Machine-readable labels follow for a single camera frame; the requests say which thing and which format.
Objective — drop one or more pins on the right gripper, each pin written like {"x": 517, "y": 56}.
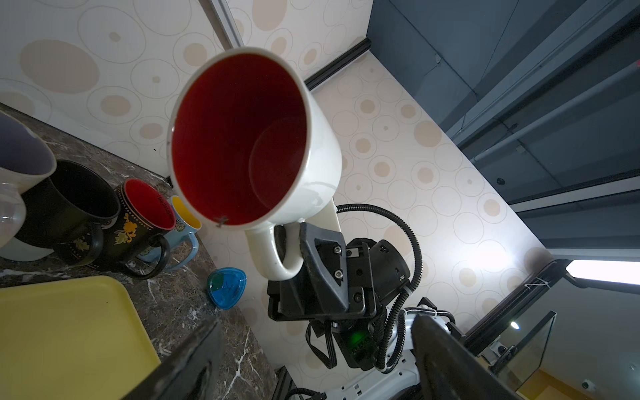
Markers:
{"x": 338, "y": 281}

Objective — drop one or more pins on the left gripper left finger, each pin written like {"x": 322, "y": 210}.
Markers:
{"x": 190, "y": 372}

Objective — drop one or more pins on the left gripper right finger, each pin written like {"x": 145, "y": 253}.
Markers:
{"x": 447, "y": 370}

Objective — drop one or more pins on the white cream mug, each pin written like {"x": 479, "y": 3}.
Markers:
{"x": 249, "y": 149}

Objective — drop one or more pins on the blue butterfly mug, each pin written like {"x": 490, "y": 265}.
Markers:
{"x": 184, "y": 232}

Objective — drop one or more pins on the white bottom dark mug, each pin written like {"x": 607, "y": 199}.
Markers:
{"x": 66, "y": 214}

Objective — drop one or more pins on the pink mug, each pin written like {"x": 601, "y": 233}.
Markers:
{"x": 26, "y": 160}

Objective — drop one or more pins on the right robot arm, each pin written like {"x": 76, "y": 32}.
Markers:
{"x": 381, "y": 347}

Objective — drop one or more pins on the white cup blue lid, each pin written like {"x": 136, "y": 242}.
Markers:
{"x": 226, "y": 286}

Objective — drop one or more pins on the yellow plastic tray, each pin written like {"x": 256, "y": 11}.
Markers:
{"x": 73, "y": 339}

